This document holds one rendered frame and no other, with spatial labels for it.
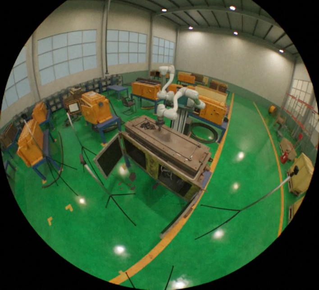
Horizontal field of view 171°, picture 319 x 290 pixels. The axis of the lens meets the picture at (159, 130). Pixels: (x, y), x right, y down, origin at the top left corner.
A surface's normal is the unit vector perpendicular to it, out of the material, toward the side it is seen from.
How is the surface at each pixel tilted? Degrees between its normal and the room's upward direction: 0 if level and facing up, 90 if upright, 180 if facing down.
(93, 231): 0
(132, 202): 0
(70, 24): 90
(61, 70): 90
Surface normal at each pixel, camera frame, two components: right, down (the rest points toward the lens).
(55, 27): 0.78, 0.40
